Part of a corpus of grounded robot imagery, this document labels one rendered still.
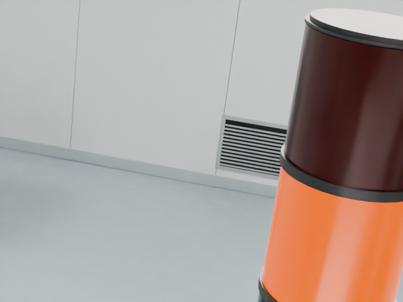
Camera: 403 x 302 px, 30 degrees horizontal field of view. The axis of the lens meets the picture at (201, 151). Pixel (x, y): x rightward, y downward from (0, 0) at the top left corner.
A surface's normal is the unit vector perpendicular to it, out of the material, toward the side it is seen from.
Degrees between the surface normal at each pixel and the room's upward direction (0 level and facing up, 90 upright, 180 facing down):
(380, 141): 90
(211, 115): 90
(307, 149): 90
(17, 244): 0
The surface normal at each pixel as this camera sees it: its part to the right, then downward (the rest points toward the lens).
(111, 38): -0.18, 0.33
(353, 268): 0.06, 0.36
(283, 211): -0.92, 0.02
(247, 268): 0.12, -0.93
